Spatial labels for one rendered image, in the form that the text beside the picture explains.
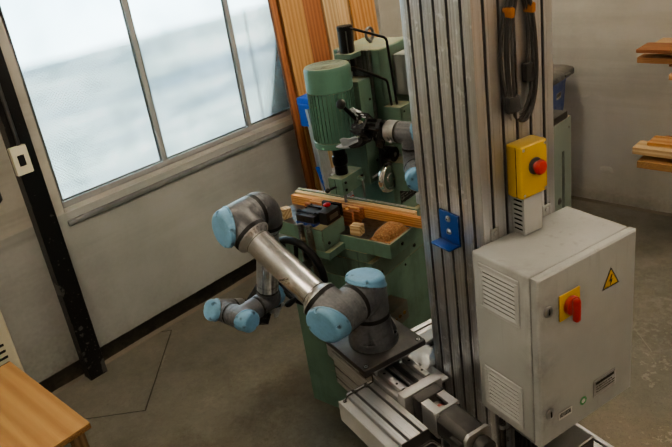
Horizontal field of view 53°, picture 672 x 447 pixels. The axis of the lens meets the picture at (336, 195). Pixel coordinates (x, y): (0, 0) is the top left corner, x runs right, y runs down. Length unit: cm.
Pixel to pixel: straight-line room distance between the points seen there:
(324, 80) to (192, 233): 174
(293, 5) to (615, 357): 285
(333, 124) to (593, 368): 125
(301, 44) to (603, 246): 278
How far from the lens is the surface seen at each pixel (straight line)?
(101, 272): 369
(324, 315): 185
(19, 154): 327
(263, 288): 230
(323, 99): 248
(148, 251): 380
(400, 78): 269
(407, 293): 279
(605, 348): 184
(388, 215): 258
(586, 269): 165
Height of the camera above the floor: 202
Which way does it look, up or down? 23 degrees down
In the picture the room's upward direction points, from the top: 9 degrees counter-clockwise
